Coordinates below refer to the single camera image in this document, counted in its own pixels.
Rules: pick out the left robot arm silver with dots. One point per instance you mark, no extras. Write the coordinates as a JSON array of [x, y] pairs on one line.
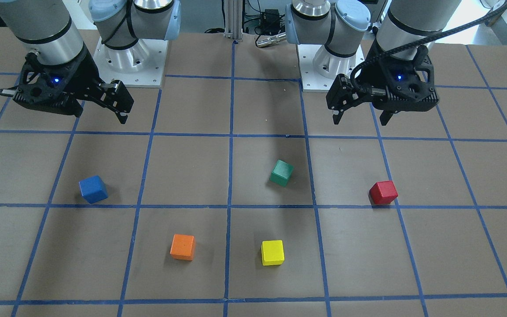
[[339, 26]]

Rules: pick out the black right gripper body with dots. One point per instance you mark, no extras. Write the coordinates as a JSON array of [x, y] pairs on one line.
[[87, 70]]

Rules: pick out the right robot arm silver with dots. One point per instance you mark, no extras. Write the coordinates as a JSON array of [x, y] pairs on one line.
[[46, 25]]

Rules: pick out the red wooden block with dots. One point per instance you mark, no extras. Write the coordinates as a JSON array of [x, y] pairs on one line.
[[383, 193]]

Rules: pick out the green wooden block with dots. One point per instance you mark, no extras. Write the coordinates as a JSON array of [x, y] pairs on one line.
[[281, 173]]

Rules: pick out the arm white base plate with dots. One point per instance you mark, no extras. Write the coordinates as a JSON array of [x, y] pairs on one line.
[[319, 68], [148, 66]]

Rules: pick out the orange wooden block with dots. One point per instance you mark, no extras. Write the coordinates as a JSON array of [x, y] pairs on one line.
[[183, 247]]

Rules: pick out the aluminium frame post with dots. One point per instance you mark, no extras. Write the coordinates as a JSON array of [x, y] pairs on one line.
[[233, 19]]

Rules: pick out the blue wooden block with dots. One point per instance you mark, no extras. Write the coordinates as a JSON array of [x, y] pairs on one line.
[[93, 189]]

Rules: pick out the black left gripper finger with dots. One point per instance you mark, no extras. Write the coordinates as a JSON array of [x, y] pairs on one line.
[[341, 97], [385, 117]]

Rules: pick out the yellow wooden block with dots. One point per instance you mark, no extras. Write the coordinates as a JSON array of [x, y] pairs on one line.
[[272, 252]]

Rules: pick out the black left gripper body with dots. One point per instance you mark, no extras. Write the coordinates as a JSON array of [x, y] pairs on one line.
[[371, 74]]

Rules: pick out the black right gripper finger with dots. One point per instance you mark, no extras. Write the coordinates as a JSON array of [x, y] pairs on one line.
[[113, 96], [8, 92]]

